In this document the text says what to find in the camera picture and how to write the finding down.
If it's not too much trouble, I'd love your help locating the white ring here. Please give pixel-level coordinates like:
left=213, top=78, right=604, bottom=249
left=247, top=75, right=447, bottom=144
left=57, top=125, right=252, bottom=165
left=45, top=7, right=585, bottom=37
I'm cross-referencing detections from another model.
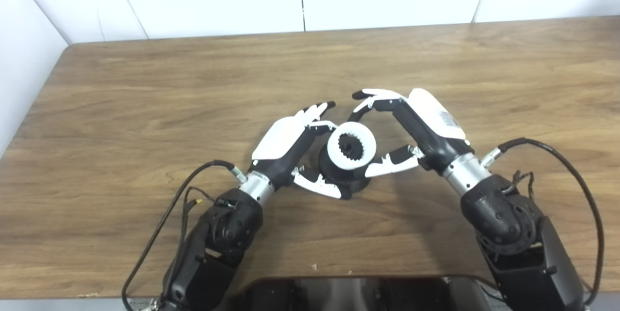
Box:
left=326, top=121, right=377, bottom=171

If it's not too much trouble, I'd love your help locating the thick black left wrist cable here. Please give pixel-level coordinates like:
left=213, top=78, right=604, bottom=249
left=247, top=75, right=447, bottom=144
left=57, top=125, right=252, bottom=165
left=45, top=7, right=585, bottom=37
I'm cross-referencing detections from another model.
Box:
left=121, top=159, right=248, bottom=311

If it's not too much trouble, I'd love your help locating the thin left arm wire bundle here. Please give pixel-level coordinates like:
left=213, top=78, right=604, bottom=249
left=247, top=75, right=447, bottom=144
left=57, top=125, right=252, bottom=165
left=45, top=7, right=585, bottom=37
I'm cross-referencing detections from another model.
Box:
left=170, top=186, right=233, bottom=282

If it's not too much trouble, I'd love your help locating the thin arm wire bundle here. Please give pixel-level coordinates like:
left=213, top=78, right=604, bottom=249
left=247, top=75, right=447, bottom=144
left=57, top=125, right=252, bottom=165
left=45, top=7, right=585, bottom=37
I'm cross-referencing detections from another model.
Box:
left=503, top=170, right=536, bottom=201
left=170, top=186, right=233, bottom=282

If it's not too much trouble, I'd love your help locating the round black part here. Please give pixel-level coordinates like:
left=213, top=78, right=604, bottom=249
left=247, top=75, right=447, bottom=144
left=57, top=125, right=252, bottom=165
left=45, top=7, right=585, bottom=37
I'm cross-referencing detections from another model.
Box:
left=318, top=134, right=373, bottom=195

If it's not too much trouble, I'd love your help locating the thick black right wrist cable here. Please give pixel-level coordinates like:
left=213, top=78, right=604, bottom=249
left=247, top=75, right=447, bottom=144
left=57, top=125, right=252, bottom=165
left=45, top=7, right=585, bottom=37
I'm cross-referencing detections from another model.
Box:
left=480, top=138, right=606, bottom=308

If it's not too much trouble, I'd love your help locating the glossy black robot torso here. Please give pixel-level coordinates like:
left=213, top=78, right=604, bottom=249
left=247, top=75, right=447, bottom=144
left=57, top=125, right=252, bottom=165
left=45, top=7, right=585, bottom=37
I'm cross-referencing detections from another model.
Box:
left=228, top=276, right=504, bottom=311

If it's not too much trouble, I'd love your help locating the thin right arm wire bundle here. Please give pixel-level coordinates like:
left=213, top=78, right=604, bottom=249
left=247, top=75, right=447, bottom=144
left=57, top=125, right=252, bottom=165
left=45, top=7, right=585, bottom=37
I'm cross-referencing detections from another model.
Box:
left=503, top=170, right=536, bottom=201

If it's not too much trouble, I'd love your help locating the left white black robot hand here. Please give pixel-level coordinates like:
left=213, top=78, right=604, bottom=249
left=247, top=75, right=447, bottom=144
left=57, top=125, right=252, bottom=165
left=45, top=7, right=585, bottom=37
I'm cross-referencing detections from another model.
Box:
left=251, top=101, right=353, bottom=200

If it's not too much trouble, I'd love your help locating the thick black wrist cable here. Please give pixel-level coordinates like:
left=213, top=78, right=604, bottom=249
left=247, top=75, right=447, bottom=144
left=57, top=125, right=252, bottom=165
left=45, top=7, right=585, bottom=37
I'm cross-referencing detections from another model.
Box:
left=480, top=138, right=606, bottom=308
left=121, top=159, right=248, bottom=311

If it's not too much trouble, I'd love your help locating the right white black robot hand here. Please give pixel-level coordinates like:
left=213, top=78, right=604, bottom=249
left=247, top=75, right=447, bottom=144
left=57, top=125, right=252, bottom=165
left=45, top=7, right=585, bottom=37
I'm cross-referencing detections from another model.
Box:
left=347, top=88, right=475, bottom=178

